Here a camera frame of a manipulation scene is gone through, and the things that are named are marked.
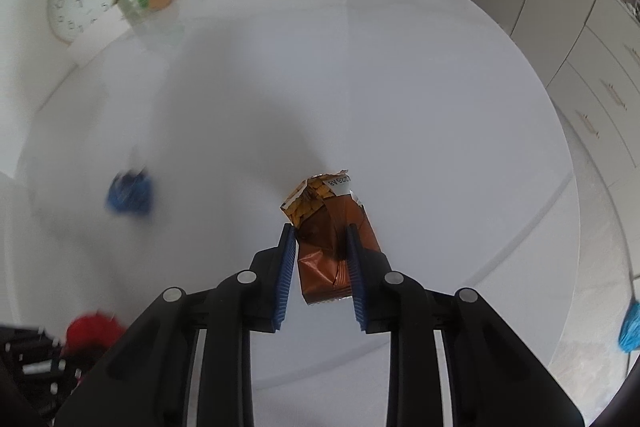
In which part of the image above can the blue crumpled wrapper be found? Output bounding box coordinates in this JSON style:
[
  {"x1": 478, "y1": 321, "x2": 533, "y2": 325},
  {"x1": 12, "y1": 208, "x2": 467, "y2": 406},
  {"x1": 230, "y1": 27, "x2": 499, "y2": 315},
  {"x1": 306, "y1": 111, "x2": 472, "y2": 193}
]
[{"x1": 105, "y1": 167, "x2": 153, "y2": 218}]

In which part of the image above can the brown snack wrapper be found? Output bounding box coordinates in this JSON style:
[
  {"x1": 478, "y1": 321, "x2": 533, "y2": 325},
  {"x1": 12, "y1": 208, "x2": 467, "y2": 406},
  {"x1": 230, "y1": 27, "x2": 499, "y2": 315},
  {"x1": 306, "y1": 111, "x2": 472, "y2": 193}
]
[{"x1": 280, "y1": 174, "x2": 384, "y2": 307}]

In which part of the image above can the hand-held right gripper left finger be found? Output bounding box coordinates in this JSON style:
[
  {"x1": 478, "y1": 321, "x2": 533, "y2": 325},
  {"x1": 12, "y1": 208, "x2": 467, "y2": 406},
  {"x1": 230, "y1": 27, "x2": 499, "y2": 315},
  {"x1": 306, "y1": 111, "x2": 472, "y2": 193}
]
[{"x1": 54, "y1": 223, "x2": 297, "y2": 427}]

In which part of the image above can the blue plastic bag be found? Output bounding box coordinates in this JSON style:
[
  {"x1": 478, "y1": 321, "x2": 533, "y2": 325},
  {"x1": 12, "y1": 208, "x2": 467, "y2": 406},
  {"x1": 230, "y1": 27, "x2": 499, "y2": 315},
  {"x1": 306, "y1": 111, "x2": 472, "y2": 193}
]
[{"x1": 619, "y1": 301, "x2": 640, "y2": 354}]

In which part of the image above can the white drawer cabinet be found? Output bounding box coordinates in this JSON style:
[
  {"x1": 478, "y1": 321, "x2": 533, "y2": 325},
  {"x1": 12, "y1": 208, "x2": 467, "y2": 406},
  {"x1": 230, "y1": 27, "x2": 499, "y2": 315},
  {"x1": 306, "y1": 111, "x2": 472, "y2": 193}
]
[{"x1": 545, "y1": 0, "x2": 640, "y2": 190}]

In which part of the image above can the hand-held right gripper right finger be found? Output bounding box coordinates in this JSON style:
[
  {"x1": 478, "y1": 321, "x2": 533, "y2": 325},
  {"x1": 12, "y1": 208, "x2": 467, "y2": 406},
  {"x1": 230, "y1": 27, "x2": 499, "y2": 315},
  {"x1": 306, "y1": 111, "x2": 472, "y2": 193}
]
[{"x1": 347, "y1": 224, "x2": 586, "y2": 427}]

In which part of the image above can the red paper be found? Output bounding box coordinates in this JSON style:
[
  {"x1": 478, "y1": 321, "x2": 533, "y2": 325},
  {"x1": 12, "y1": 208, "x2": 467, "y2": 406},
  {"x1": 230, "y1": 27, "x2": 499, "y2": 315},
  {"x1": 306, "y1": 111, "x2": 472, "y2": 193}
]
[{"x1": 65, "y1": 312, "x2": 127, "y2": 355}]

